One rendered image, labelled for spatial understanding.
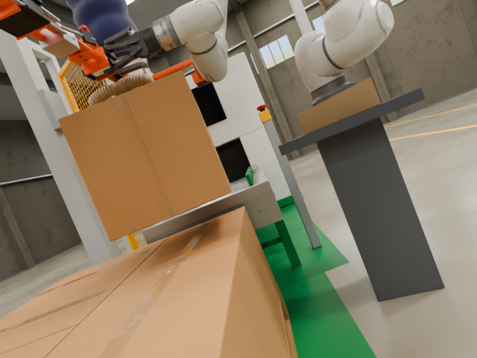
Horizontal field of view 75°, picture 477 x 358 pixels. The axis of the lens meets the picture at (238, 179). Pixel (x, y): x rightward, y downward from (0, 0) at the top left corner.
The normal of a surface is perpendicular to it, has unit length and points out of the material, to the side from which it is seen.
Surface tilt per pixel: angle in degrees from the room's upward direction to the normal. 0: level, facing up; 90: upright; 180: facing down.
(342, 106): 90
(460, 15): 90
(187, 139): 89
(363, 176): 90
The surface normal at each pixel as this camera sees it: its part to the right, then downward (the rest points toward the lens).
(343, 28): -0.59, 0.49
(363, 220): -0.28, 0.17
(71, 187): -0.05, 0.07
